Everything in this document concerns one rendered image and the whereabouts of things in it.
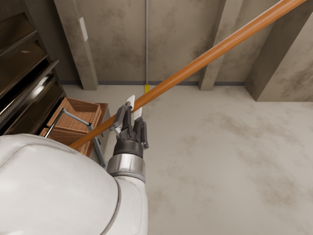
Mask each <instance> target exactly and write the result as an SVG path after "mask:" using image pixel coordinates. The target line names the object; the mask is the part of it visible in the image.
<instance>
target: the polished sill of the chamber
mask: <svg viewBox="0 0 313 235"><path fill-rule="evenodd" d="M54 80H55V77H54V76H49V77H48V78H47V79H46V81H45V82H44V83H43V84H42V85H41V86H40V87H39V88H38V89H37V90H36V91H35V93H34V94H33V95H32V96H31V97H30V98H29V99H28V100H27V101H26V102H25V103H24V104H23V105H22V106H21V107H20V108H19V110H18V111H17V112H16V113H15V114H14V115H13V116H12V117H11V118H10V119H9V120H8V122H7V123H6V124H5V125H4V126H3V127H2V128H1V129H0V136H3V135H8V134H9V132H10V131H11V130H12V129H13V128H14V127H15V126H16V125H17V123H18V122H19V121H20V120H21V119H22V117H23V116H24V115H25V114H26V113H27V111H28V110H29V109H30V108H31V107H32V106H33V104H34V103H35V102H36V101H37V100H38V99H39V97H40V96H41V95H42V94H43V93H44V91H45V90H46V89H47V88H48V87H49V86H50V84H51V83H52V82H53V81H54Z"/></svg>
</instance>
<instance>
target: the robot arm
mask: <svg viewBox="0 0 313 235"><path fill-rule="evenodd" d="M134 100H135V96H134V95H132V96H131V97H130V98H128V100H127V102H126V103H125V105H123V106H121V107H120V108H119V109H118V111H117V113H116V116H115V119H114V122H113V124H112V125H111V126H110V127H109V130H110V131H114V132H115V133H116V139H117V142H116V145H115V147H114V152H113V157H111V158H110V159H109V161H108V166H107V171H105V170H104V169H103V168H102V167H101V166H100V165H99V164H97V163H96V162H94V161H93V160H92V159H90V158H88V157H87V156H85V155H83V154H82V153H80V152H78V151H76V150H75V149H73V148H71V147H69V146H66V145H64V144H62V143H60V142H57V141H55V140H52V139H49V138H45V137H42V136H37V135H33V134H25V133H23V134H15V135H3V136H0V235H147V234H148V199H147V195H146V191H145V182H146V180H145V168H146V164H145V161H144V160H143V151H144V150H146V149H148V148H149V145H148V141H147V123H146V122H145V121H143V118H142V115H143V113H142V107H141V108H140V109H138V110H136V111H135V112H134V118H133V119H134V120H135V119H136V120H135V121H134V122H135V123H134V126H132V125H131V111H132V110H133V108H134ZM121 124H122V129H121V131H120V128H121ZM142 126H143V127H142Z"/></svg>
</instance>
